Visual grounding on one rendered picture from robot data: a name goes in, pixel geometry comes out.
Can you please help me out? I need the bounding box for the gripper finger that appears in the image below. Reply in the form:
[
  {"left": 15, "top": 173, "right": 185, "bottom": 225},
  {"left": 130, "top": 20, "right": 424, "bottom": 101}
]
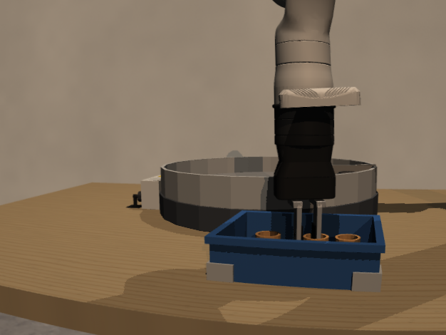
[
  {"left": 309, "top": 199, "right": 326, "bottom": 239},
  {"left": 287, "top": 200, "right": 303, "bottom": 240}
]

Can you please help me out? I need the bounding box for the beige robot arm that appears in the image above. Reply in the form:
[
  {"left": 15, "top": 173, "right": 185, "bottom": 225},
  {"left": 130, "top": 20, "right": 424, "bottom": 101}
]
[{"left": 273, "top": 0, "right": 336, "bottom": 66}]

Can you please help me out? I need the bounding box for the bronze bushing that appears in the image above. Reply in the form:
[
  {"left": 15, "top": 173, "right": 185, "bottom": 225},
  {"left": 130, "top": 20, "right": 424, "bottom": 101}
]
[
  {"left": 335, "top": 234, "right": 361, "bottom": 242},
  {"left": 255, "top": 231, "right": 281, "bottom": 239},
  {"left": 303, "top": 233, "right": 329, "bottom": 241}
]

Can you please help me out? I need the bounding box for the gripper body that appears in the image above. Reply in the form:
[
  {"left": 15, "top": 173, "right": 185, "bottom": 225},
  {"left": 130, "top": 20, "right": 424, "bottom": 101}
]
[{"left": 272, "top": 62, "right": 361, "bottom": 200}]

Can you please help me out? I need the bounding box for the dark blue crate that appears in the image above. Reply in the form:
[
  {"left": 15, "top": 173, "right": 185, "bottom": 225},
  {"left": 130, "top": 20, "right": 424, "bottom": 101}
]
[{"left": 204, "top": 210, "right": 385, "bottom": 292}]

